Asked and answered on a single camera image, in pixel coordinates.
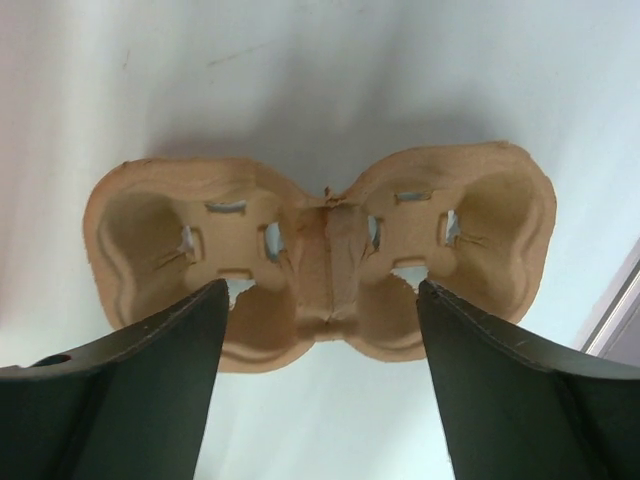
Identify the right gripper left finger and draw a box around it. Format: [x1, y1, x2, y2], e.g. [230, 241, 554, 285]
[1, 280, 228, 479]

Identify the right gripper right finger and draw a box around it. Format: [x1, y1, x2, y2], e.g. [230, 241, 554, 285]
[417, 280, 639, 479]

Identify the brown pulp cup carrier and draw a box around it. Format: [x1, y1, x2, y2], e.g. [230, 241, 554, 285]
[83, 142, 557, 373]

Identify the aluminium frame rail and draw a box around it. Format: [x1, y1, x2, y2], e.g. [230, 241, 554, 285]
[581, 246, 639, 366]

